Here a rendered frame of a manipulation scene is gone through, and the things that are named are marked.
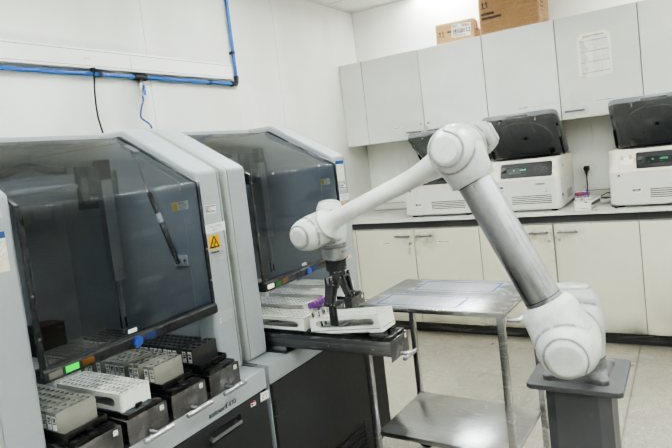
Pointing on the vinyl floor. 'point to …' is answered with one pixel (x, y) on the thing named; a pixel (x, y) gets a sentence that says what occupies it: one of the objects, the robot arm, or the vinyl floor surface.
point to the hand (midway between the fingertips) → (341, 314)
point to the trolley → (516, 417)
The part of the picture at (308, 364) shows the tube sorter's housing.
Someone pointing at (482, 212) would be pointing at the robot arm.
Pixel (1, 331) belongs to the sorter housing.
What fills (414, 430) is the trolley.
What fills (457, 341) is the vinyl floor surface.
